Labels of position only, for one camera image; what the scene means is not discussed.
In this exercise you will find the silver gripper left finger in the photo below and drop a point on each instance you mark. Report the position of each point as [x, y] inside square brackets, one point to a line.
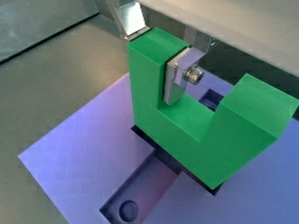
[128, 17]

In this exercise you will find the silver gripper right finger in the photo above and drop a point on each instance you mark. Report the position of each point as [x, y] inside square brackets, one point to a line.
[181, 69]

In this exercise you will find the green U-shaped block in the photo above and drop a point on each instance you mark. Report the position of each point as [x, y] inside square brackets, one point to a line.
[212, 142]

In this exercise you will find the purple board with cross slot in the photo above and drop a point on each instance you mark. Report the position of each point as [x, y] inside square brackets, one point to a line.
[84, 159]

